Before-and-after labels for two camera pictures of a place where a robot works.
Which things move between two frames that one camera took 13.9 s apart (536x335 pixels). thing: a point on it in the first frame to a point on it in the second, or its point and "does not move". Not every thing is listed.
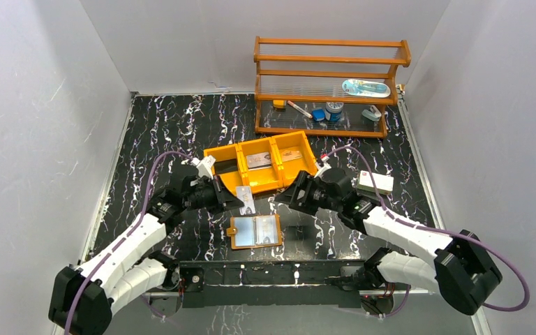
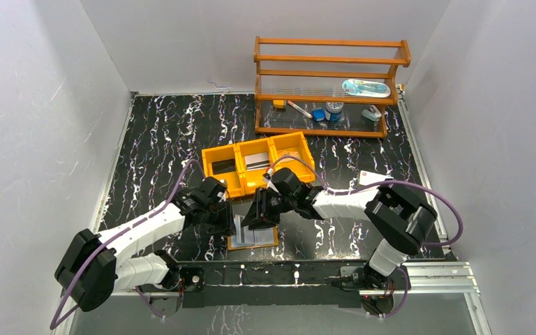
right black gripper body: (318, 198) to (273, 204)
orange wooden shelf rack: (307, 86) does not move
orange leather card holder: (255, 231) does not move
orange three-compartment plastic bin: (256, 165) does not move
